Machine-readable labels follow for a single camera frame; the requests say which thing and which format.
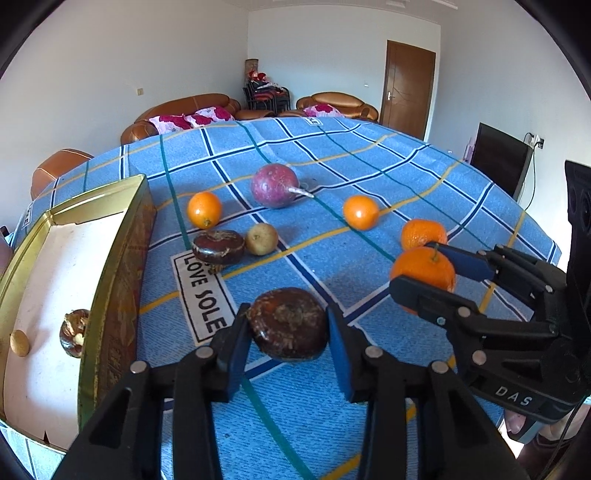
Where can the person's right hand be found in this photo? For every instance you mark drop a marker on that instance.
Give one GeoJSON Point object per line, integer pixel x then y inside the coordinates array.
{"type": "Point", "coordinates": [519, 424]}

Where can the small yellow potato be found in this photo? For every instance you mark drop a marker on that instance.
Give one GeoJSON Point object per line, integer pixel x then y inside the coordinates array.
{"type": "Point", "coordinates": [19, 342]}
{"type": "Point", "coordinates": [262, 238]}

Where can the blue plaid blanket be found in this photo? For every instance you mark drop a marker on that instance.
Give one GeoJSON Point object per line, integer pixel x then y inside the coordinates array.
{"type": "Point", "coordinates": [300, 152]}

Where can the red round radish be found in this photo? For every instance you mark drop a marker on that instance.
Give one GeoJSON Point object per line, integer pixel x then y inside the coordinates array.
{"type": "Point", "coordinates": [273, 185]}

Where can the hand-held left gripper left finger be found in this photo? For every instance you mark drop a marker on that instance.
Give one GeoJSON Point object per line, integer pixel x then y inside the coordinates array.
{"type": "Point", "coordinates": [238, 355]}

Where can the long brown leather sofa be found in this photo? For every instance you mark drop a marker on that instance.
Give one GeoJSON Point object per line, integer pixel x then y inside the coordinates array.
{"type": "Point", "coordinates": [194, 104]}

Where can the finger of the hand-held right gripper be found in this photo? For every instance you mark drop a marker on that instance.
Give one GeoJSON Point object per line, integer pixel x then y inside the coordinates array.
{"type": "Point", "coordinates": [429, 297]}
{"type": "Point", "coordinates": [464, 264]}

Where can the gold tin box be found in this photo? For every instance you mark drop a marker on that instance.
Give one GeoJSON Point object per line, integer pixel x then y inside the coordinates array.
{"type": "Point", "coordinates": [115, 277]}

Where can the dark side furniture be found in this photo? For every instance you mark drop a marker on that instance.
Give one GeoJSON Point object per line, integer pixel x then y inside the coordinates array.
{"type": "Point", "coordinates": [3, 230]}

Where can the brown water chestnut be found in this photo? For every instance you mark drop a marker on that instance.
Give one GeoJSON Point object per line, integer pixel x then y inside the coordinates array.
{"type": "Point", "coordinates": [288, 323]}
{"type": "Point", "coordinates": [218, 247]}
{"type": "Point", "coordinates": [74, 332]}

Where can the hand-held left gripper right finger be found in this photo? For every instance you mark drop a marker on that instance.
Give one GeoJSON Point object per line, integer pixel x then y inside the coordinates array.
{"type": "Point", "coordinates": [339, 355]}

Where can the red cloth items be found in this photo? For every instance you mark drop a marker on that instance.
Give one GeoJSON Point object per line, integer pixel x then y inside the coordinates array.
{"type": "Point", "coordinates": [262, 76]}

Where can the black television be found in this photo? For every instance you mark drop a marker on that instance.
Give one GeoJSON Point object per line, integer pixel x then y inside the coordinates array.
{"type": "Point", "coordinates": [498, 159]}

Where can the tall patterned vase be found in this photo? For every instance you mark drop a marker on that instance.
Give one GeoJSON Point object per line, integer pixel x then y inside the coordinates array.
{"type": "Point", "coordinates": [251, 69]}

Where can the brown leather armchair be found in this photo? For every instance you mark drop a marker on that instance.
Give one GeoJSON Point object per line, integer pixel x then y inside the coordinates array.
{"type": "Point", "coordinates": [55, 168]}
{"type": "Point", "coordinates": [351, 104]}

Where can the orange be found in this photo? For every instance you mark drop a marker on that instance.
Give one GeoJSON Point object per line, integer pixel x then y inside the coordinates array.
{"type": "Point", "coordinates": [361, 212]}
{"type": "Point", "coordinates": [422, 274]}
{"type": "Point", "coordinates": [422, 233]}
{"type": "Point", "coordinates": [204, 210]}

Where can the stack of black chairs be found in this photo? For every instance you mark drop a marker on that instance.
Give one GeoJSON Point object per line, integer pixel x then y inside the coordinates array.
{"type": "Point", "coordinates": [265, 94]}

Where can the white wall socket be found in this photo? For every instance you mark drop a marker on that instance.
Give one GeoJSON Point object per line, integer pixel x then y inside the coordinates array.
{"type": "Point", "coordinates": [538, 141]}

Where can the brown wooden door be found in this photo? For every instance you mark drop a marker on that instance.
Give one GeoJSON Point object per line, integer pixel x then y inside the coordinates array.
{"type": "Point", "coordinates": [408, 87]}

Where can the pink floral pillow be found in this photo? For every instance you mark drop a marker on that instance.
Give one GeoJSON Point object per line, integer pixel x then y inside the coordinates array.
{"type": "Point", "coordinates": [168, 122]}
{"type": "Point", "coordinates": [210, 114]}
{"type": "Point", "coordinates": [322, 109]}

